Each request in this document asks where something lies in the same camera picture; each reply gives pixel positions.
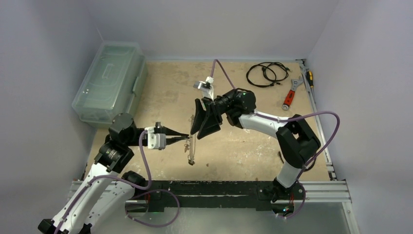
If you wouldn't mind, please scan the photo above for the red handled adjustable wrench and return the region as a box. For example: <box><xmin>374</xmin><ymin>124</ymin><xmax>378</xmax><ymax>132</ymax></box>
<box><xmin>282</xmin><ymin>76</ymin><xmax>304</xmax><ymax>111</ymax></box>

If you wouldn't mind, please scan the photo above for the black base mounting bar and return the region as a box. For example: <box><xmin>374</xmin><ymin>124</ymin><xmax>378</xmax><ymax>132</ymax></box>
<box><xmin>132</xmin><ymin>180</ymin><xmax>305</xmax><ymax>215</ymax></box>

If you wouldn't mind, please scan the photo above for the black coiled cable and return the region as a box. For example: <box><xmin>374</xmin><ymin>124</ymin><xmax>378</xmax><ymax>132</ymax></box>
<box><xmin>245</xmin><ymin>62</ymin><xmax>292</xmax><ymax>88</ymax></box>

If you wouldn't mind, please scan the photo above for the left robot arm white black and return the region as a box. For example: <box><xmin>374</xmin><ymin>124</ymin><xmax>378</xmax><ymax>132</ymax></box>
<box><xmin>38</xmin><ymin>114</ymin><xmax>189</xmax><ymax>234</ymax></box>

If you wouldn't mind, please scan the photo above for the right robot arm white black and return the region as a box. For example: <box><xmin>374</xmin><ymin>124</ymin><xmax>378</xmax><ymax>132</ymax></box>
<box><xmin>190</xmin><ymin>88</ymin><xmax>321</xmax><ymax>200</ymax></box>

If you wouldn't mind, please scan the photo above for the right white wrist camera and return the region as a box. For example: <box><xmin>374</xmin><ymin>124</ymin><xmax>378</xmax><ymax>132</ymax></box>
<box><xmin>193</xmin><ymin>77</ymin><xmax>214</xmax><ymax>100</ymax></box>

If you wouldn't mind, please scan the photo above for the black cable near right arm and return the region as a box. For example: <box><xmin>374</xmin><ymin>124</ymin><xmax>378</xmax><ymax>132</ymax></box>
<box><xmin>278</xmin><ymin>152</ymin><xmax>318</xmax><ymax>172</ymax></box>

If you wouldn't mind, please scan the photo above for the yellow black screwdriver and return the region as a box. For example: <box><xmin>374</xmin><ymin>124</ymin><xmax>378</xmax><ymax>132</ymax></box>
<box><xmin>305</xmin><ymin>70</ymin><xmax>314</xmax><ymax>89</ymax></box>

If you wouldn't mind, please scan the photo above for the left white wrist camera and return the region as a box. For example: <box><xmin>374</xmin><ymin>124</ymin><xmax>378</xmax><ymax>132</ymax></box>
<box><xmin>144</xmin><ymin>126</ymin><xmax>167</xmax><ymax>151</ymax></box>

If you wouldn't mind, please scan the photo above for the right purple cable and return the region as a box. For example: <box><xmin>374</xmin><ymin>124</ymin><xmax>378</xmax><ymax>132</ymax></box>
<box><xmin>210</xmin><ymin>59</ymin><xmax>341</xmax><ymax>181</ymax></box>

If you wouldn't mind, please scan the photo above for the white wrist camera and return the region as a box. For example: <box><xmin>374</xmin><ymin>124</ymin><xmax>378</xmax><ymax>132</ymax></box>
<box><xmin>193</xmin><ymin>77</ymin><xmax>214</xmax><ymax>100</ymax></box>
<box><xmin>144</xmin><ymin>126</ymin><xmax>167</xmax><ymax>151</ymax></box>

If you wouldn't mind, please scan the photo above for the clear plastic storage box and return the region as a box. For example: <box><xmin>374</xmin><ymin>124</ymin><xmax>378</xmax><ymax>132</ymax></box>
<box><xmin>72</xmin><ymin>41</ymin><xmax>148</xmax><ymax>128</ymax></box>

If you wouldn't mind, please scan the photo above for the aluminium frame rail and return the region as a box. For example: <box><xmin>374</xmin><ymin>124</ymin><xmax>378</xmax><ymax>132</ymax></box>
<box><xmin>70</xmin><ymin>58</ymin><xmax>352</xmax><ymax>205</ymax></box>

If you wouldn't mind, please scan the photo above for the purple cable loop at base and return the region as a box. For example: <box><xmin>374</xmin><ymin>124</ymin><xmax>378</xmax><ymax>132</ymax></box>
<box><xmin>124</xmin><ymin>190</ymin><xmax>180</xmax><ymax>228</ymax></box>

